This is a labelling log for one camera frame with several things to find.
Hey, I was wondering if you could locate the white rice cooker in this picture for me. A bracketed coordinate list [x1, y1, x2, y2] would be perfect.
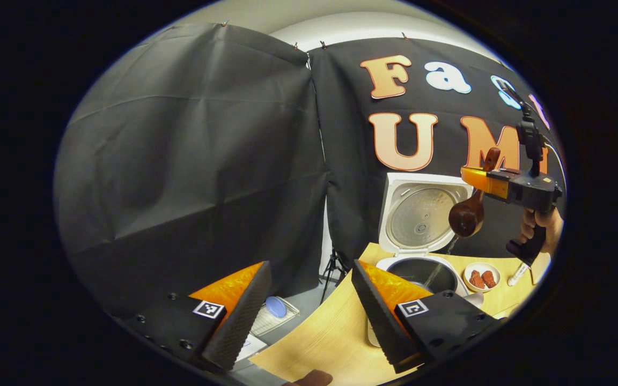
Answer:
[367, 172, 484, 348]

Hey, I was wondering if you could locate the white box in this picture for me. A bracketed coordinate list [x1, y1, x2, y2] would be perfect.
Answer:
[233, 335, 268, 363]

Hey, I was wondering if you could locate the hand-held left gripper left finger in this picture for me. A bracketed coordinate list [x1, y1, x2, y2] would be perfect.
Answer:
[121, 261, 274, 374]

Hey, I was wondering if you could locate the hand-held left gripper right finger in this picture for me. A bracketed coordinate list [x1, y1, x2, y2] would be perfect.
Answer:
[351, 259, 503, 375]

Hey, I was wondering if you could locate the white oval plate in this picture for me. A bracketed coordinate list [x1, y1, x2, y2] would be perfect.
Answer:
[463, 261, 502, 293]

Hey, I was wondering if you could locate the black backdrop cloth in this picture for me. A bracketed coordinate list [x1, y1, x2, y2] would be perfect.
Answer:
[53, 23, 568, 318]

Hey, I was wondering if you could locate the brown wooden spoon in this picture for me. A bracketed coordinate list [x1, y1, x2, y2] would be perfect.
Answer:
[448, 147, 502, 239]

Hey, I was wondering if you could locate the white labelled drink bottle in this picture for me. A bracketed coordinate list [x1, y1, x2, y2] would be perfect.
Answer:
[507, 262, 530, 288]

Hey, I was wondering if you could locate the white wire basket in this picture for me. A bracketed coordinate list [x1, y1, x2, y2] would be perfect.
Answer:
[249, 296, 300, 338]

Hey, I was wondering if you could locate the black tripod stand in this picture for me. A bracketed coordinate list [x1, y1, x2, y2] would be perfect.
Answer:
[319, 249, 350, 304]

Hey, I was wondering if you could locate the blue round lid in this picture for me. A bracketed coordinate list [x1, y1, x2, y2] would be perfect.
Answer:
[264, 296, 288, 318]

